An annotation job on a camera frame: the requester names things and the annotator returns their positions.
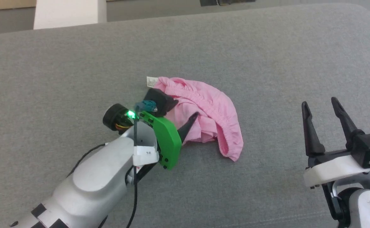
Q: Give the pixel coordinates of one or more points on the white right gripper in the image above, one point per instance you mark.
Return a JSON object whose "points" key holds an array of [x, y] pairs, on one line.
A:
{"points": [[334, 171]]}

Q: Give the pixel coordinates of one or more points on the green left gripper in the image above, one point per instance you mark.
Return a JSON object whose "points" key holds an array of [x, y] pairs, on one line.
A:
{"points": [[169, 139]]}

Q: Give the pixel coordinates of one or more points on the pink garment with white label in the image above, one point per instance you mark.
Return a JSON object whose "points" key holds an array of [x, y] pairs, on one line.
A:
{"points": [[213, 110]]}

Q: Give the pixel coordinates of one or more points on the grey fabric sofa cushion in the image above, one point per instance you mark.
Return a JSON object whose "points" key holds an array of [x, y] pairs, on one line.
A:
{"points": [[267, 63]]}

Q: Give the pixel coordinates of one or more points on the dark flat object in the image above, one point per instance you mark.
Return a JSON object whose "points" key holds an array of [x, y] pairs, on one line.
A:
{"points": [[226, 2]]}

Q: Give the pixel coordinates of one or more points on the white block furniture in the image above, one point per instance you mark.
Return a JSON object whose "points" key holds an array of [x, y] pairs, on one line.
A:
{"points": [[67, 12]]}

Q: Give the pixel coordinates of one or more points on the light wooden board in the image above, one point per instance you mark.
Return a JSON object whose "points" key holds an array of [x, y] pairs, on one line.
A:
{"points": [[7, 3]]}

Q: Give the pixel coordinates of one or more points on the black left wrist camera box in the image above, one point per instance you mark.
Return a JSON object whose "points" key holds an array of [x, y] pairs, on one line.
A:
{"points": [[159, 99]]}

